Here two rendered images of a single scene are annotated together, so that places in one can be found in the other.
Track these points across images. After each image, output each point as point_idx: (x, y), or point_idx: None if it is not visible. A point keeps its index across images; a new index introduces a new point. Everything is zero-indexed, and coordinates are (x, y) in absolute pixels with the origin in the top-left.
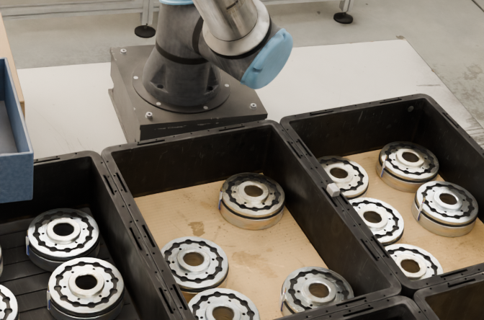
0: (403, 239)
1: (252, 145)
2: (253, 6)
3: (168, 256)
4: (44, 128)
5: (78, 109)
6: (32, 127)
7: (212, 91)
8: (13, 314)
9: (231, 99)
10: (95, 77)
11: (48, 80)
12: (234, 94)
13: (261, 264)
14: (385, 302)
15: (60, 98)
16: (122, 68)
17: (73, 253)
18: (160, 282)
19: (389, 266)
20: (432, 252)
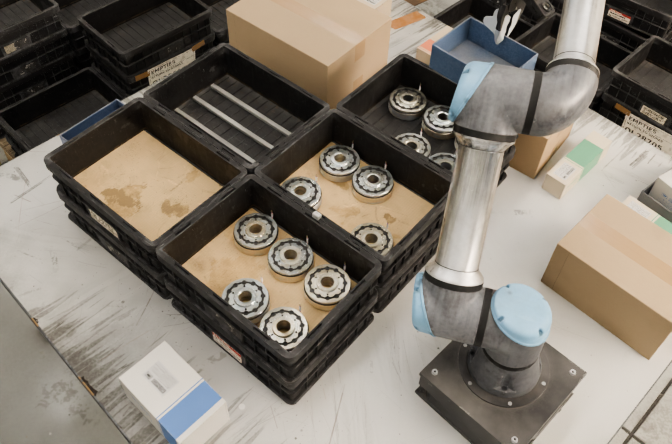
0: (266, 270)
1: None
2: (441, 249)
3: (386, 178)
4: (571, 326)
5: (571, 360)
6: (578, 323)
7: (469, 353)
8: (427, 121)
9: (455, 370)
10: (598, 409)
11: (623, 381)
12: (457, 378)
13: (341, 212)
14: (260, 161)
15: (594, 365)
16: (554, 352)
17: (430, 158)
18: (370, 126)
19: (265, 182)
20: (245, 268)
